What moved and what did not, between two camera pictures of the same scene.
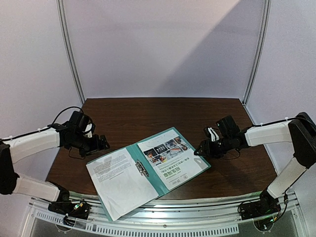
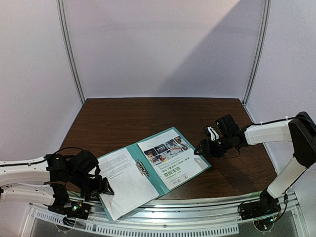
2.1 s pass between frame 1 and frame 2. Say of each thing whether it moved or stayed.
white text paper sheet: stayed
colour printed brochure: stayed
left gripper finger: moved
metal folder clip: stayed
